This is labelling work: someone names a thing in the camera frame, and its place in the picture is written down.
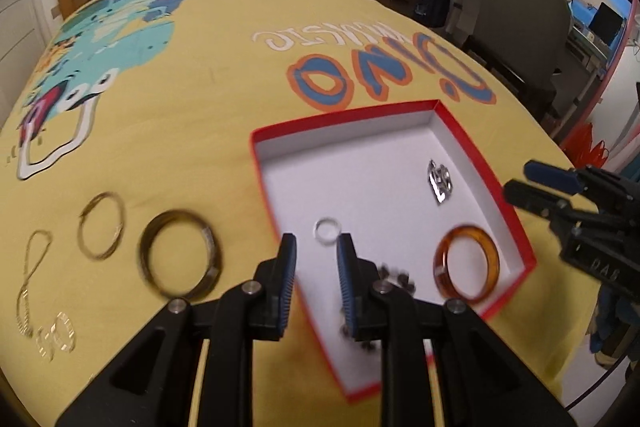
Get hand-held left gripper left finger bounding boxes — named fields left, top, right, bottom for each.
left=55, top=233, right=299, bottom=427

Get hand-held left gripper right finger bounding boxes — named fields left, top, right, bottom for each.
left=336, top=233, right=579, bottom=427

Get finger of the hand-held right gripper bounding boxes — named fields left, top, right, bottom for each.
left=523, top=160, right=601, bottom=198
left=502, top=179, right=577, bottom=229

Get dark bead bracelet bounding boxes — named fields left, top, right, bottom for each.
left=340, top=263, right=417, bottom=350

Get red-edged white box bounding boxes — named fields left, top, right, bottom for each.
left=250, top=99, right=539, bottom=404

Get orange plastic bag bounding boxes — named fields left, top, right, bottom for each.
left=562, top=124, right=612, bottom=168

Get amber bangle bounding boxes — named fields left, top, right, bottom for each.
left=433, top=226, right=501, bottom=306

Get wide gold bangle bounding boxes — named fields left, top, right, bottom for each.
left=138, top=209, right=224, bottom=301

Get silver brooch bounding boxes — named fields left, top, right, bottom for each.
left=428, top=160, right=455, bottom=206

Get black monitor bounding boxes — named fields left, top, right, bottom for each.
left=589, top=2, right=627, bottom=48

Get grey office chair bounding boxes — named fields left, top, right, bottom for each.
left=461, top=0, right=577, bottom=118

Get thin gold bangle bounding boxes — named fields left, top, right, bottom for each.
left=78, top=192, right=126, bottom=260

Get yellow printed blanket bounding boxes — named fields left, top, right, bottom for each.
left=0, top=0, right=603, bottom=427

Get dark blue bag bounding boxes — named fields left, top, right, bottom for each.
left=413, top=0, right=452, bottom=28

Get small silver ring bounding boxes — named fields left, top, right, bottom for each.
left=314, top=217, right=342, bottom=245

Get clear crystal bracelet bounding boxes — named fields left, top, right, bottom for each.
left=36, top=312, right=77, bottom=361

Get gold chain necklace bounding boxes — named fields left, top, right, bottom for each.
left=14, top=230, right=52, bottom=337

